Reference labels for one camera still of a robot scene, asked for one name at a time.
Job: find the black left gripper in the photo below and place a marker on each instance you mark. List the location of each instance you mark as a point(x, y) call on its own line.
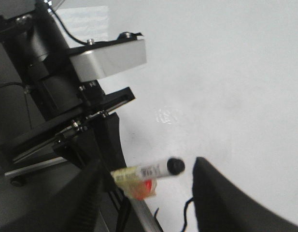
point(81, 147)

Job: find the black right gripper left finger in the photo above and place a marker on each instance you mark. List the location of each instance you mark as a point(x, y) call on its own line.
point(72, 209)

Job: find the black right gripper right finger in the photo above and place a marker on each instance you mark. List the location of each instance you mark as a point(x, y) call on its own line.
point(220, 206)

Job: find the white marker with taped magnet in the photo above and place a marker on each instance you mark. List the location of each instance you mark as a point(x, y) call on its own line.
point(139, 182)

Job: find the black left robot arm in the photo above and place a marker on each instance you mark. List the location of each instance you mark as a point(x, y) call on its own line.
point(80, 123)

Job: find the white whiteboard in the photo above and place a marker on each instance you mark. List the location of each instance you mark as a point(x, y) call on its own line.
point(220, 82)

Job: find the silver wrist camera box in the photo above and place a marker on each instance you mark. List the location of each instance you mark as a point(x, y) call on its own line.
point(106, 61)

